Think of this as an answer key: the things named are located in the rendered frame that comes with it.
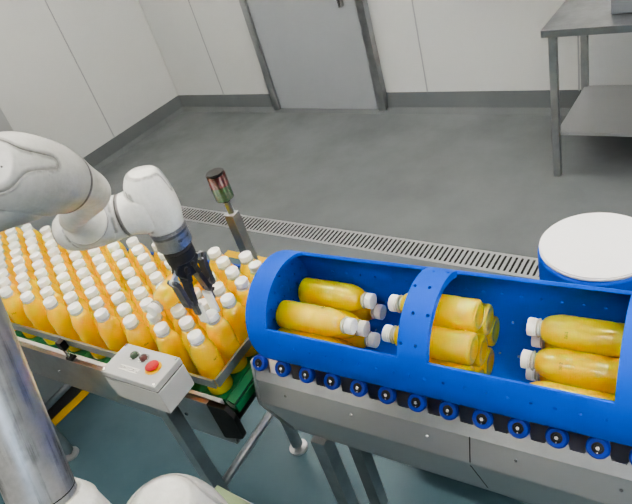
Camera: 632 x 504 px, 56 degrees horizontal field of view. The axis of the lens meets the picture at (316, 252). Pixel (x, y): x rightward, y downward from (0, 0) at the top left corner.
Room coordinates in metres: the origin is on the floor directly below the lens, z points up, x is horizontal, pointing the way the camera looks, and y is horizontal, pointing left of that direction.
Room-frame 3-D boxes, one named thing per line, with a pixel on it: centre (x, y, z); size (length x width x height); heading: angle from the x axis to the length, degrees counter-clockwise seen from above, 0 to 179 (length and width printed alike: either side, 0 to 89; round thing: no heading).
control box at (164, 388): (1.17, 0.51, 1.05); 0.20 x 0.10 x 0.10; 50
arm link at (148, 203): (1.27, 0.33, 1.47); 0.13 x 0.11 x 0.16; 87
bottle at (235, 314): (1.32, 0.27, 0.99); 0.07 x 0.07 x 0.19
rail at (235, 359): (1.31, 0.23, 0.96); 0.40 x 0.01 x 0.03; 140
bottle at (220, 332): (1.27, 0.32, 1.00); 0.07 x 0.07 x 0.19
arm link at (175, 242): (1.27, 0.32, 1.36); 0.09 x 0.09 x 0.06
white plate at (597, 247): (1.12, -0.68, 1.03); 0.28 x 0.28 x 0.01
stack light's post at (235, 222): (1.78, 0.23, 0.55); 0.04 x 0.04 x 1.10; 50
